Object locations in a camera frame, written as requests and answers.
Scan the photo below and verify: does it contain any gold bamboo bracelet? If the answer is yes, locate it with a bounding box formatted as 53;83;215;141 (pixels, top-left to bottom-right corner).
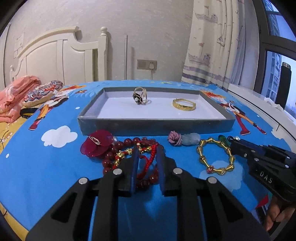
197;137;236;176

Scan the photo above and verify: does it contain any green gem pendant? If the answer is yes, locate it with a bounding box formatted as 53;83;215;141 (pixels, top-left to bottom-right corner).
218;135;230;147

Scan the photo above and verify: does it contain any red bead bracelet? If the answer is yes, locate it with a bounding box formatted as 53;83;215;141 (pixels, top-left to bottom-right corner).
102;137;160;191

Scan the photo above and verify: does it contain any red braided cord bracelet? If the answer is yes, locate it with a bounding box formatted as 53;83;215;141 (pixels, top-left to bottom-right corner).
136;138;159;180

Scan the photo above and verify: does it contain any white pearl earring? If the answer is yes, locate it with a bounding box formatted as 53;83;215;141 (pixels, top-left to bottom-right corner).
227;136;240;142

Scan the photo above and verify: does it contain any grey jewelry tray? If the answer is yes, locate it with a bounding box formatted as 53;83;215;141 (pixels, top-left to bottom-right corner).
77;87;235;136

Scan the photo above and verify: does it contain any person's right hand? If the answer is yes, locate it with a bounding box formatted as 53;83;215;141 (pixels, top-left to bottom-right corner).
264;196;295;231

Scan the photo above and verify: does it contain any white window sill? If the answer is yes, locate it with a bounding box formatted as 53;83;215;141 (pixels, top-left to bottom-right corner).
228;84;295;152

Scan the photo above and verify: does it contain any white crumpled tissue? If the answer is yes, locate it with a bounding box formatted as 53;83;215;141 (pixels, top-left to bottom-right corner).
264;97;284;111

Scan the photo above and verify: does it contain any blue cartoon tablecloth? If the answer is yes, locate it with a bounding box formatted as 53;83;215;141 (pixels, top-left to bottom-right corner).
14;80;291;240

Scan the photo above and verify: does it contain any red flower brooch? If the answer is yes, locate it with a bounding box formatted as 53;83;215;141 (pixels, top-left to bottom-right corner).
80;130;113;157

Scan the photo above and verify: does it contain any pink knot jade pendant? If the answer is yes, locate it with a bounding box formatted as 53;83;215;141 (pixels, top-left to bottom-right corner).
168;131;201;146

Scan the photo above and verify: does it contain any gold bangle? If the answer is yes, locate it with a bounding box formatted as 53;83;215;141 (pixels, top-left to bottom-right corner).
173;98;196;111

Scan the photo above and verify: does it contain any black yellow item on bed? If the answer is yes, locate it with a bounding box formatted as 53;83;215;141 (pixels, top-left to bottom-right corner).
20;108;39;119

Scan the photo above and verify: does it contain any patterned round cushion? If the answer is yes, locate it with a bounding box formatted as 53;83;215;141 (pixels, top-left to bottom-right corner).
23;80;64;108

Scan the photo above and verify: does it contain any folded pink blanket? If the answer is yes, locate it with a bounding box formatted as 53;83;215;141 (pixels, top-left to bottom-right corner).
0;76;41;123

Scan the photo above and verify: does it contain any ship print curtain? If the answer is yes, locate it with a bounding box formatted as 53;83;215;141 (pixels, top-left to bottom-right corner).
182;1;245;89

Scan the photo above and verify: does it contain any cream bed headboard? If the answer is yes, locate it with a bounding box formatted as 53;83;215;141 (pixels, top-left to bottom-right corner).
10;26;108;85

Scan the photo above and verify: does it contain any dark window frame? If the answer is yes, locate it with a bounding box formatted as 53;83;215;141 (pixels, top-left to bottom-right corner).
253;1;295;93

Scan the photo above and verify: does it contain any black flower ring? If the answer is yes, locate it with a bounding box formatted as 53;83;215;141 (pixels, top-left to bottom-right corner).
132;86;152;105

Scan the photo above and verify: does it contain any white plug and cable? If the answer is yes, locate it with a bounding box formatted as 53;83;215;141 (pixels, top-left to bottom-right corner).
147;63;156;82

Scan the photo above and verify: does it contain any wall socket plate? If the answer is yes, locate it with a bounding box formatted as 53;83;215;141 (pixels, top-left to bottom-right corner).
137;59;157;70

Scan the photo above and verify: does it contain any white wall pipe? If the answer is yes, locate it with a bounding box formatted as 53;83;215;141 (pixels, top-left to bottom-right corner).
124;35;128;80

